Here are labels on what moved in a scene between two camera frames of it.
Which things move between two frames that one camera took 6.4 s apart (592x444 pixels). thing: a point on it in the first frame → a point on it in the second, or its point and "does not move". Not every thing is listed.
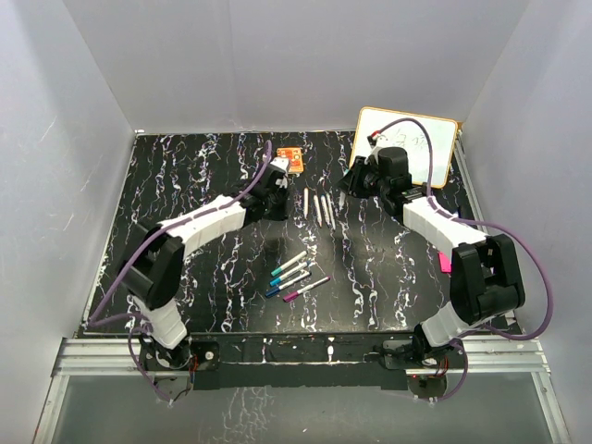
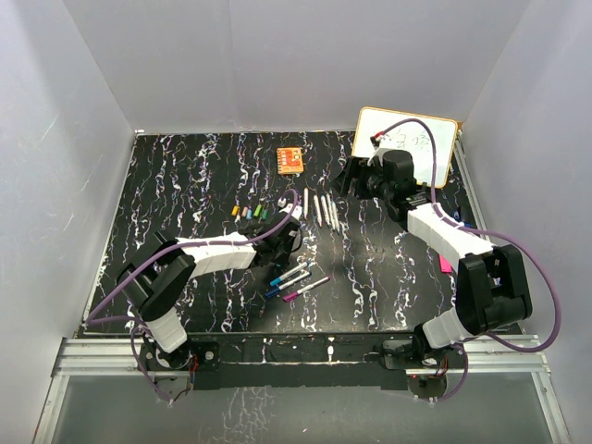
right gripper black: x=351 y=184 does not move
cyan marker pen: x=294 y=271 does not move
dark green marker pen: x=342 y=196 → x=336 y=217
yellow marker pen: x=305 y=202 does not move
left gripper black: x=282 y=213 → x=282 y=260
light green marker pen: x=331 y=210 does not move
